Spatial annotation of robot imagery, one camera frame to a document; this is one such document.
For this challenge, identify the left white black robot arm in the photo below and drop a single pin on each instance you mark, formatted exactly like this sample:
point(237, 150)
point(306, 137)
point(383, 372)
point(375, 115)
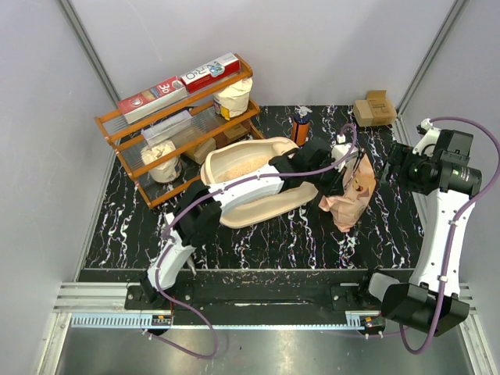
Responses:
point(197, 215)

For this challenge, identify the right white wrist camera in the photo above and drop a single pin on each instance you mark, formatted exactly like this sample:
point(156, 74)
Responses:
point(429, 137)

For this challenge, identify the orange wooden shelf rack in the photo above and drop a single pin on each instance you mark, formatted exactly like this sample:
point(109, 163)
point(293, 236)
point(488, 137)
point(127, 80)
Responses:
point(127, 141)

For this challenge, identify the orange pump bottle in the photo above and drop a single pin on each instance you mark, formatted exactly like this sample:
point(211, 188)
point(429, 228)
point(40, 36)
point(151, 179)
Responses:
point(300, 128)

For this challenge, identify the clear plastic box on shelf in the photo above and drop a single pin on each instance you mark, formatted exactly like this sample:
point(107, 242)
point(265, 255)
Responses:
point(166, 129)

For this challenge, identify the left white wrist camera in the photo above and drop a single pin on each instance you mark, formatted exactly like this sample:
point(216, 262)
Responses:
point(342, 153)

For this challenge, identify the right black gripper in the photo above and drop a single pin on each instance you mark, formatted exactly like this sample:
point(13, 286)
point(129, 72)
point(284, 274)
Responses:
point(401, 155)

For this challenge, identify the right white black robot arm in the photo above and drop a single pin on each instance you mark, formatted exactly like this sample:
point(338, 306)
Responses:
point(437, 168)

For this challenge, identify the brown cardboard box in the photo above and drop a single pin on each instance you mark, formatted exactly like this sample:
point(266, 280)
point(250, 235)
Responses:
point(375, 110)

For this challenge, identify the beige plastic litter box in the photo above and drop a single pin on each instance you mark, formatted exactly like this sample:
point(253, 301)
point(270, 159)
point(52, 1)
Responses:
point(257, 200)

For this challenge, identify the white paper bag upper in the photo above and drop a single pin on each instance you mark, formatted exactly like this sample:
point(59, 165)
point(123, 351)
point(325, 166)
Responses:
point(233, 100)

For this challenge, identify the red white box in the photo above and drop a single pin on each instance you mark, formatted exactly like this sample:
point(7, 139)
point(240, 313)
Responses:
point(150, 100)
point(211, 72)

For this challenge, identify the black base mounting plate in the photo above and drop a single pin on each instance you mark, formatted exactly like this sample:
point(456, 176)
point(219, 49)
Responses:
point(259, 297)

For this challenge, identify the metal litter scoop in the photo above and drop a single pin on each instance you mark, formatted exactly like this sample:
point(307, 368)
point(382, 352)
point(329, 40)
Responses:
point(189, 261)

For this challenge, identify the red white box left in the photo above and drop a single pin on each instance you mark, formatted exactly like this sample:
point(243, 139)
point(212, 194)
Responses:
point(150, 100)

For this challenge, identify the pink cat litter bag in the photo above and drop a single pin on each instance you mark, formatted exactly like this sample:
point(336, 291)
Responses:
point(359, 185)

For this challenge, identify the red white box right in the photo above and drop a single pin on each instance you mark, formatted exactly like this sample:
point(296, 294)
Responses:
point(211, 72)

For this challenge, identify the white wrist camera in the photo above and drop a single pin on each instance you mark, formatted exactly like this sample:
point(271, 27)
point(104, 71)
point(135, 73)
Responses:
point(429, 137)
point(342, 153)

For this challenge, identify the brown box under shelf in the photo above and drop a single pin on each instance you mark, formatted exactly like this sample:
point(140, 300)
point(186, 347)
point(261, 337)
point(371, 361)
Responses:
point(199, 152)

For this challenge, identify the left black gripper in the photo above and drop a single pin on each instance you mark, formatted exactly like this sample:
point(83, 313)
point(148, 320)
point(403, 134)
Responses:
point(335, 187)

